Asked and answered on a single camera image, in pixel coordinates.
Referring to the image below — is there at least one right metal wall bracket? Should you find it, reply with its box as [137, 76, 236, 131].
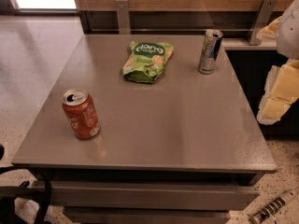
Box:
[247, 0, 278, 46]

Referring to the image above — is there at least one grey cabinet drawer front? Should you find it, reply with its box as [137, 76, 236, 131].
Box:
[50, 181, 258, 211]

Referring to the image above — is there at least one left metal wall bracket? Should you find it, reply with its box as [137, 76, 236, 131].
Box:
[115, 0, 131, 35]

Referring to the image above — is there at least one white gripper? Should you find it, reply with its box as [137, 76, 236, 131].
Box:
[256, 0, 299, 125]

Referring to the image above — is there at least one silver blue redbull can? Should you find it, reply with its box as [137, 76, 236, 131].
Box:
[198, 29, 223, 74]

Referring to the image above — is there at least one metal wall bracket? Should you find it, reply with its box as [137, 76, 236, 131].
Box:
[115, 0, 131, 35]
[247, 0, 278, 46]

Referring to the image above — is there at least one red coke can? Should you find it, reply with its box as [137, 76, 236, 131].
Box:
[62, 89, 100, 139]

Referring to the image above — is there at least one power strip on floor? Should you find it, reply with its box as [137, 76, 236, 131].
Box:
[249, 189, 298, 224]

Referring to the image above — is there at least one black chair base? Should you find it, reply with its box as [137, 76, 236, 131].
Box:
[0, 143, 53, 224]

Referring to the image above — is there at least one lower grey drawer front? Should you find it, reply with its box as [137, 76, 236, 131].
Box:
[64, 207, 230, 224]

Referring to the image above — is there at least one green chip bag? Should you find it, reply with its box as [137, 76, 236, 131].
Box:
[121, 41, 174, 84]

